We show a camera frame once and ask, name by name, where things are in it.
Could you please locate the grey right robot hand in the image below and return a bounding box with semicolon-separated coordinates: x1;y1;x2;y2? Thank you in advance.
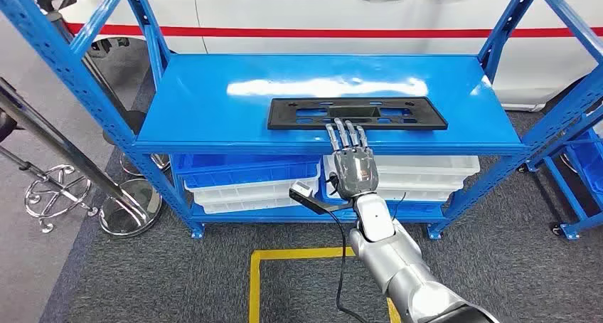
325;118;380;201

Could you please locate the black plastic mounting plate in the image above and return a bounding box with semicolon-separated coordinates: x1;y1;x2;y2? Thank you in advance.
267;97;449;132

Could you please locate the blue metal shelf rack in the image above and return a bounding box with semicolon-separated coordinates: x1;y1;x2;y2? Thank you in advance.
518;118;603;240
0;0;603;240

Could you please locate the white plastic bin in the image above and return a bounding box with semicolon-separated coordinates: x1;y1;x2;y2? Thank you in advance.
184;169;321;207
379;188;454;203
374;169;466;193
322;154;481;178
200;196;302;216

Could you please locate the white car red stripe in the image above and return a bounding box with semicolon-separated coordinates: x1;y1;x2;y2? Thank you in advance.
23;0;603;112

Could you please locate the black seat chrome stool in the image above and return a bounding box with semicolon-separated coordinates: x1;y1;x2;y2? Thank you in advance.
0;108;99;234

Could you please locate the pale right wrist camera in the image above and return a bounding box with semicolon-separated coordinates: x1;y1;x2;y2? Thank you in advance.
288;181;355;216

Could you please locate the black camera cable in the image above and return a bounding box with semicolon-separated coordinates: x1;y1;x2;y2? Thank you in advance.
329;207;369;323

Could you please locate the chrome stanchion post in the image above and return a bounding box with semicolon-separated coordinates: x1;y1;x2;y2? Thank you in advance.
119;152;171;179
0;78;164;238

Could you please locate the black stanchion post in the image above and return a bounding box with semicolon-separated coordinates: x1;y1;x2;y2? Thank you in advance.
44;9;148;147

